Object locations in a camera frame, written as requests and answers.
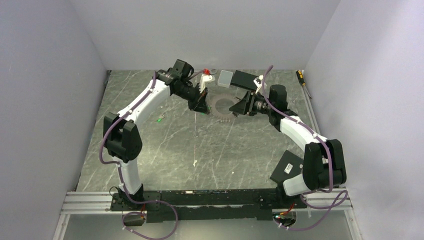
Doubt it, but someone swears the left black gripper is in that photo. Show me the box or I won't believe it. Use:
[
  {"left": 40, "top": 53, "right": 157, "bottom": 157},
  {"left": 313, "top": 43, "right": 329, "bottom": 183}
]
[{"left": 174, "top": 82, "right": 210, "bottom": 115}]

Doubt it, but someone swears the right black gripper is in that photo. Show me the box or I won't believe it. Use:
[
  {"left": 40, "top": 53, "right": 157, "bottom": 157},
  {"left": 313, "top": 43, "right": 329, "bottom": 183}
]
[{"left": 229, "top": 90, "right": 274, "bottom": 117}]

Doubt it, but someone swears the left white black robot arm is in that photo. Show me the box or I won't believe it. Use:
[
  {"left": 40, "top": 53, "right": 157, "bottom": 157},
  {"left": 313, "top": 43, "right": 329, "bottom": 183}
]
[{"left": 99, "top": 59, "right": 214, "bottom": 210}]

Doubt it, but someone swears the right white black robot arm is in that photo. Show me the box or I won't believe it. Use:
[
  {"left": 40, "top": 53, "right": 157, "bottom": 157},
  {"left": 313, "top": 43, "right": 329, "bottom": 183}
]
[{"left": 229, "top": 84, "right": 347, "bottom": 208}]

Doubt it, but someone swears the black flat rectangular box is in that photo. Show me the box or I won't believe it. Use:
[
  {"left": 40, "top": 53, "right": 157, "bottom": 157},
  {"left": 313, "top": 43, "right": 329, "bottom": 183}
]
[{"left": 230, "top": 70, "right": 258, "bottom": 91}]

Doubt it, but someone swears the translucent white plastic box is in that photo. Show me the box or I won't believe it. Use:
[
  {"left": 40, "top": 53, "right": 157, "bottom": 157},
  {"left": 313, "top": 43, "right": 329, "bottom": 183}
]
[{"left": 217, "top": 70, "right": 234, "bottom": 88}]

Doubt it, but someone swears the yellow black screwdriver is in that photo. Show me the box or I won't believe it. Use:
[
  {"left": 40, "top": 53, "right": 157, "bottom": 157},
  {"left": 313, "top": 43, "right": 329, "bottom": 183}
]
[{"left": 296, "top": 70, "right": 312, "bottom": 99}]

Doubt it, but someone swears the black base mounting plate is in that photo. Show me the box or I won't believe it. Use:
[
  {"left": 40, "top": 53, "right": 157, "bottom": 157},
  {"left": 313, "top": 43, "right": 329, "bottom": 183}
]
[{"left": 110, "top": 188, "right": 307, "bottom": 223}]

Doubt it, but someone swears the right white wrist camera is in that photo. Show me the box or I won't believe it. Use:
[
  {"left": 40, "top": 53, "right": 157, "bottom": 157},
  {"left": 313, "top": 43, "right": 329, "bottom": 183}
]
[{"left": 253, "top": 75, "right": 264, "bottom": 94}]

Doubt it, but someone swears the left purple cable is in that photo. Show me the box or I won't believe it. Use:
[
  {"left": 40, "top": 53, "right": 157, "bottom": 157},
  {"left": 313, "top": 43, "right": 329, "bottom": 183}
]
[{"left": 99, "top": 71, "right": 205, "bottom": 240}]

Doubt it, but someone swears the aluminium extrusion rail frame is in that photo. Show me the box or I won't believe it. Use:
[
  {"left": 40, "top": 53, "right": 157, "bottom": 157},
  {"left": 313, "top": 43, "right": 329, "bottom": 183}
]
[{"left": 53, "top": 188, "right": 363, "bottom": 240}]

